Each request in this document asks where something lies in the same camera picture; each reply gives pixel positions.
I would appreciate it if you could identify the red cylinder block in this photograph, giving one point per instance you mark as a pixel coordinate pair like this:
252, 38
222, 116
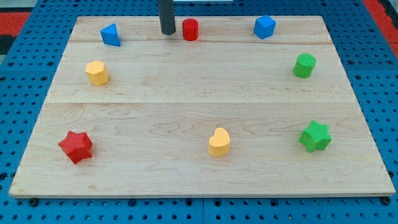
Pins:
190, 29

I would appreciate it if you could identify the yellow heart block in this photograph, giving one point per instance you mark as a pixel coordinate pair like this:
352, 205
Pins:
219, 143

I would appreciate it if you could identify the light wooden board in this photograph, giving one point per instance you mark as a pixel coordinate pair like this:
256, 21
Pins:
150, 124

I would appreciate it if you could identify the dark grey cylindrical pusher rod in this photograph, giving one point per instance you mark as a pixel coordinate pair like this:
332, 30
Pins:
167, 16

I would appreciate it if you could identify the blue cube block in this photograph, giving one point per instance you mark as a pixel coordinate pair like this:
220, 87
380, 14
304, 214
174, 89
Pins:
264, 27

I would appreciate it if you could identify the yellow hexagon block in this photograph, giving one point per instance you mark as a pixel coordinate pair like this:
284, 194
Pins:
97, 73

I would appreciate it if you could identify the green cylinder block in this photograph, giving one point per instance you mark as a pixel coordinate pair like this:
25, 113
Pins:
304, 65

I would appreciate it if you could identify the blue triangle block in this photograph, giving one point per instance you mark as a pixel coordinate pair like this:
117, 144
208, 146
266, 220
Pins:
110, 36

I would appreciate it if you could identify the green star block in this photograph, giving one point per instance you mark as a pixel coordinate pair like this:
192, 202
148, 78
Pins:
315, 136

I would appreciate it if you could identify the red star block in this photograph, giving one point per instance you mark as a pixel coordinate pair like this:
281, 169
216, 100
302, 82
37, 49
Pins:
77, 146

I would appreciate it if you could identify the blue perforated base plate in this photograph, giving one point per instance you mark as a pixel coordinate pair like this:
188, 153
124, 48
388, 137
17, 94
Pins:
31, 62

